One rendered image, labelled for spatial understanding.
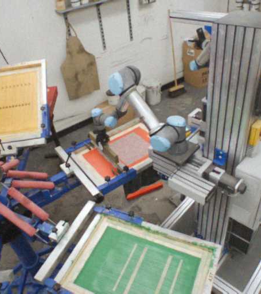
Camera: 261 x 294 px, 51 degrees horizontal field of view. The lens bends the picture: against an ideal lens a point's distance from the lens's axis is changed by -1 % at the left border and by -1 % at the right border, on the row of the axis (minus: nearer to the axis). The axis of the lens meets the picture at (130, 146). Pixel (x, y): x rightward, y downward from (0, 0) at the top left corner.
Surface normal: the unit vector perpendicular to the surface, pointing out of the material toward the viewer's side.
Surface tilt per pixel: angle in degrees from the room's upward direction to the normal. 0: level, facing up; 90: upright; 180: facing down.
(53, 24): 90
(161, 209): 0
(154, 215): 0
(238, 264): 0
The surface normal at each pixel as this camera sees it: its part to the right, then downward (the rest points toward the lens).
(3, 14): 0.57, 0.46
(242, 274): -0.11, -0.78
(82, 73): 0.09, 0.60
